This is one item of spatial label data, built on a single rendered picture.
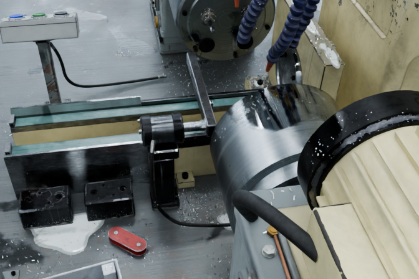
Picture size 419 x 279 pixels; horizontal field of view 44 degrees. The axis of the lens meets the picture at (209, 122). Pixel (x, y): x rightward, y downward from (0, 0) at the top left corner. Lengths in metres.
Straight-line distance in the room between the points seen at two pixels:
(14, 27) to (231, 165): 0.65
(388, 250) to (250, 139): 0.39
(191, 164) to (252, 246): 0.55
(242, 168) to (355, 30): 0.46
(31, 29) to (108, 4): 0.65
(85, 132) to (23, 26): 0.28
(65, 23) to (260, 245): 0.78
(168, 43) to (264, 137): 0.82
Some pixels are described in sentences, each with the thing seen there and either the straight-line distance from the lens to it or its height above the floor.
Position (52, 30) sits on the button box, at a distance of 1.26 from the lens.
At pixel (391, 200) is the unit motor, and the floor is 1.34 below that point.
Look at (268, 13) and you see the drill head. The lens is 1.32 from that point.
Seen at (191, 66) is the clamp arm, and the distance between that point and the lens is 1.14.
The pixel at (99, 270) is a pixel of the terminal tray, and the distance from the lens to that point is 0.67.
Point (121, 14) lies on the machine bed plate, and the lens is 1.80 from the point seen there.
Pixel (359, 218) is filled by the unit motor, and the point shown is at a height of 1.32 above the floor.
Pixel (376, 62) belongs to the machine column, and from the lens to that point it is 1.07.
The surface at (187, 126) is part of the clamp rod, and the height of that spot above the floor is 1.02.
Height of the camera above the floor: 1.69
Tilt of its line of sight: 41 degrees down
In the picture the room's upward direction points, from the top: 2 degrees clockwise
